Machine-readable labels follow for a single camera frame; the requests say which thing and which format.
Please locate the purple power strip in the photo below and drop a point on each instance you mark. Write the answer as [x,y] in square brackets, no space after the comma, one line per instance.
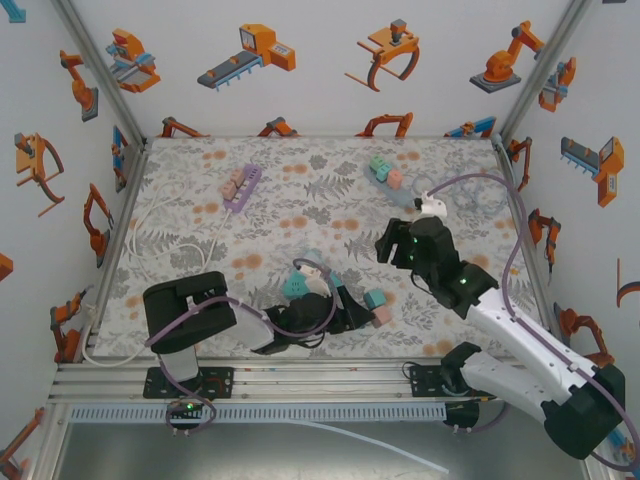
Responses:
[252,176]

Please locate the grey-blue power strip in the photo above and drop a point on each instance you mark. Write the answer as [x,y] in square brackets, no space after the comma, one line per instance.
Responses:
[395,192]

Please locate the aluminium corner post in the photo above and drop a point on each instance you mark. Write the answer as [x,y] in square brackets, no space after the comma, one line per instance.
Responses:
[102,75]
[541,75]

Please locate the white plastic tube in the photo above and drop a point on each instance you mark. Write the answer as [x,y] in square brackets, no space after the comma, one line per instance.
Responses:
[380,442]

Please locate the grey metal panel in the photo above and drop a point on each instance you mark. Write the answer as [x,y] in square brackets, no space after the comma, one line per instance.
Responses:
[200,455]

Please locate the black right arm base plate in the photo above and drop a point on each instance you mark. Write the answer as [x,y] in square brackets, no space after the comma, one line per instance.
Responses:
[425,385]

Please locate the floral table mat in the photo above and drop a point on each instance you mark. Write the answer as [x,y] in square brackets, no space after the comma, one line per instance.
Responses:
[250,240]

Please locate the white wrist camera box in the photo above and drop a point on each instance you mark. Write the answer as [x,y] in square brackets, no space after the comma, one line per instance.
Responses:
[317,285]
[434,207]

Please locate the small black controller box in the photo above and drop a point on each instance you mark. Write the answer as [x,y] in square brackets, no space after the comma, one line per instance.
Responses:
[462,415]

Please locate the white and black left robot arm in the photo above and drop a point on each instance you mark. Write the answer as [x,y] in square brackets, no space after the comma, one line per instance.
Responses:
[170,300]

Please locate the small controller board with LED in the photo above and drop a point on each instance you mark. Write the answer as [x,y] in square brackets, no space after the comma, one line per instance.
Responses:
[186,410]

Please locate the green charger plug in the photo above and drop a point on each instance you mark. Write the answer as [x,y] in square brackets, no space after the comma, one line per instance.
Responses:
[376,163]

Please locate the salmon charger plug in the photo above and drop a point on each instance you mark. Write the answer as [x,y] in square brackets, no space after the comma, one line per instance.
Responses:
[395,179]

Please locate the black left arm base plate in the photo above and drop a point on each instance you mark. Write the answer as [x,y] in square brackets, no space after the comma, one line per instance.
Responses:
[220,382]

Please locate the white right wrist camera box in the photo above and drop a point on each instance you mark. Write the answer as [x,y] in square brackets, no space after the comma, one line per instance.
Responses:
[434,207]

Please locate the aluminium frame rail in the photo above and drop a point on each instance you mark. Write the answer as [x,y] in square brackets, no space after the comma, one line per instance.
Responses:
[325,385]

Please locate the pale pink charger plug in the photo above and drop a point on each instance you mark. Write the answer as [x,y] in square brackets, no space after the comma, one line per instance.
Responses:
[237,177]
[228,189]

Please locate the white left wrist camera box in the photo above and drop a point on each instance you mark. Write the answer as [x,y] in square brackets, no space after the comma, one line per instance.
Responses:
[317,285]

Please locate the aluminium side rail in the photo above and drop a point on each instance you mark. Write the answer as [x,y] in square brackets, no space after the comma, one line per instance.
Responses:
[125,210]
[537,280]

